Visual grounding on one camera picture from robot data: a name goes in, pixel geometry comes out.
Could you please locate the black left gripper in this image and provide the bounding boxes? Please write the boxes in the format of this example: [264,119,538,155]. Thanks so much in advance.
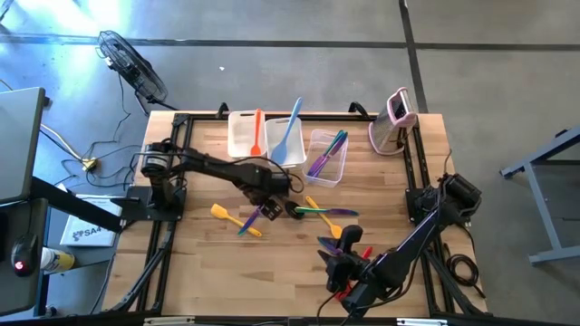
[246,169,294,222]

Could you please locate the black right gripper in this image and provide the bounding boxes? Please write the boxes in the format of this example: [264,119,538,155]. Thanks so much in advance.
[318,225,377,293]

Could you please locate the iridescent rainbow knife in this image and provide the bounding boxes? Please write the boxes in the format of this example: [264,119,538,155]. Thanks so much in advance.
[316,235,344,255]
[307,130,349,177]
[237,203,266,238]

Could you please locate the red silicone spatula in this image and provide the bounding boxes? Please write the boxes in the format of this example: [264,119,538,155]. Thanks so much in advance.
[333,245,374,303]

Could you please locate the blue silicone spoon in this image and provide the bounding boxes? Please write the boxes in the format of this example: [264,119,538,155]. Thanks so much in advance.
[269,96,304,167]

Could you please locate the orange silicone spatula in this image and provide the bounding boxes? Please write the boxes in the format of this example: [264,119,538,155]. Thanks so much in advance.
[249,108,264,158]

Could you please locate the yellow silicone spatula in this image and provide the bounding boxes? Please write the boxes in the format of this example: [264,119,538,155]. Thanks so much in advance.
[304,195,344,240]
[209,203,264,239]

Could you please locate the white plastic bin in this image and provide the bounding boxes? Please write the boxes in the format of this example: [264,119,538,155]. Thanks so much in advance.
[227,108,268,164]
[266,114,309,171]

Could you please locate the clear plastic bin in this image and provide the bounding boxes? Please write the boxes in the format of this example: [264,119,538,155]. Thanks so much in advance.
[302,128,351,188]

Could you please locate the black floor fan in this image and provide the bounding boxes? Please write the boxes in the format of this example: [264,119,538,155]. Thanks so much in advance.
[95,29,169,110]

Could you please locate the white box with label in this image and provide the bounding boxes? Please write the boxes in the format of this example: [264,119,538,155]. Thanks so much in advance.
[59,193,123,248]

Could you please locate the black side desk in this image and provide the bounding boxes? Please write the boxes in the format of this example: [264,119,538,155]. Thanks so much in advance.
[0,176,126,318]

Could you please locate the yellow white spray can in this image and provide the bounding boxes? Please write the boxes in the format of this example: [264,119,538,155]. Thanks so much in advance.
[40,246,76,274]

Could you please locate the black computer mouse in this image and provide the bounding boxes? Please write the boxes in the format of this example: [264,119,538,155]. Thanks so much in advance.
[11,233,40,278]

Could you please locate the black aluminium rig frame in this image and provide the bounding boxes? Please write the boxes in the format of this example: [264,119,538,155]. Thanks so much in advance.
[108,101,490,326]

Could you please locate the silver corner bracket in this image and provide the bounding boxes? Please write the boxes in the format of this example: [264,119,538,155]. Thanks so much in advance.
[396,318,450,326]
[143,316,196,326]

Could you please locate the coiled black cable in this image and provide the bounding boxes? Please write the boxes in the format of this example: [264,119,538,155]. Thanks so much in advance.
[446,243,487,300]

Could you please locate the metal grater pink handle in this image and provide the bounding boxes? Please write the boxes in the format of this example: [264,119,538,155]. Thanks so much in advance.
[367,86,419,157]

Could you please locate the black fan power cable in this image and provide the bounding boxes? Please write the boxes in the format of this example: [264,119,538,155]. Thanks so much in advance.
[83,74,137,159]

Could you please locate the grey blue table frame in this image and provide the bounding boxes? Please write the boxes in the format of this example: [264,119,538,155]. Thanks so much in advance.
[500,128,580,267]

